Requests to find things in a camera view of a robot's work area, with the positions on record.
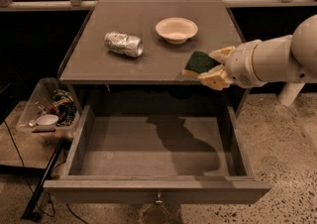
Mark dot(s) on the crushed silver soda can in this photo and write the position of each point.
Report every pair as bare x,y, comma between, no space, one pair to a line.
124,44

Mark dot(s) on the green and yellow sponge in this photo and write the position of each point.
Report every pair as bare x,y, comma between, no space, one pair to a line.
198,63

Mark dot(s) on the clear plastic storage bin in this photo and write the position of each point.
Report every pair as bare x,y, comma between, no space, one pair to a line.
27,123

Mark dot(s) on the black metal bar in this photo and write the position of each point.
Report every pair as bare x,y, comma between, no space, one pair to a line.
29,213

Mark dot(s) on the colourful clutter in bin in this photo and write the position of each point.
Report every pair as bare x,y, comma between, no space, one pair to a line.
63,107

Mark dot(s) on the grey cabinet with counter top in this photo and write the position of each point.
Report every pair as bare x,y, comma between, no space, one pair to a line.
89,62

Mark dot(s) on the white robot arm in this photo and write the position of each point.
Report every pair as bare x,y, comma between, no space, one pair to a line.
291,59

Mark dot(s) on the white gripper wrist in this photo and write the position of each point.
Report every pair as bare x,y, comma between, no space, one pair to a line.
242,63

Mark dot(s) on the open grey top drawer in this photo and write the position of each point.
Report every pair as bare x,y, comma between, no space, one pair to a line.
158,158

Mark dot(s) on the small white bowl in bin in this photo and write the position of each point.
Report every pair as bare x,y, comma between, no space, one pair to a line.
45,120

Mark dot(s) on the white paper bowl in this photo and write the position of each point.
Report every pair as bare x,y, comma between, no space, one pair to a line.
176,31

